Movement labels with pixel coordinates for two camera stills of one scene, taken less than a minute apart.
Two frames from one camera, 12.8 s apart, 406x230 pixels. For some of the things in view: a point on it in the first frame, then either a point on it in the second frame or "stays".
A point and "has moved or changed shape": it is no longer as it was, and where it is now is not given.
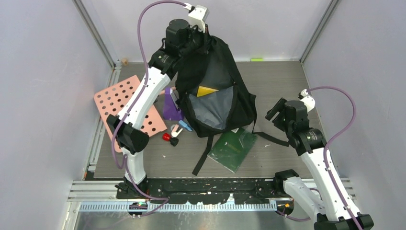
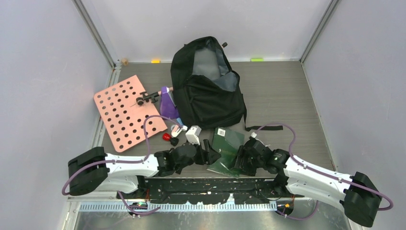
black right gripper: [277, 107] → [246, 170]
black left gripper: [206, 39] → [207, 157]
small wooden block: [125, 61] stays
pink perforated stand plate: [111, 100] stays
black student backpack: [215, 98] has moved or changed shape
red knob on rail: [174, 141] stays
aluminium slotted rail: [178, 207] stays
